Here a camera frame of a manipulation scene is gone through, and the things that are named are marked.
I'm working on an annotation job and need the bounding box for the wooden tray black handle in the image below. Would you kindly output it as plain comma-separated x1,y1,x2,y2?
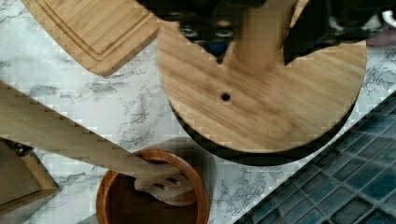
0,139,59,224

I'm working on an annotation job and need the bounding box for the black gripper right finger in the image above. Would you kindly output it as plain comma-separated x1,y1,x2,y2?
283,0,395,64

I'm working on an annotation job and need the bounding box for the round wooden lid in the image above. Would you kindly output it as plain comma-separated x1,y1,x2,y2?
157,0,366,153

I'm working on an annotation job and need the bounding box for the wooden slotted spatula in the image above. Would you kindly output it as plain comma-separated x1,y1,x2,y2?
0,81,198,207

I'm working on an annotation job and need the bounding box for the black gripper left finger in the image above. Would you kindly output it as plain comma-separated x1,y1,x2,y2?
137,0,267,63

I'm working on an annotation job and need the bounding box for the wooden cutting board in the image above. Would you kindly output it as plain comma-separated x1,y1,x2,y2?
21,0,159,76

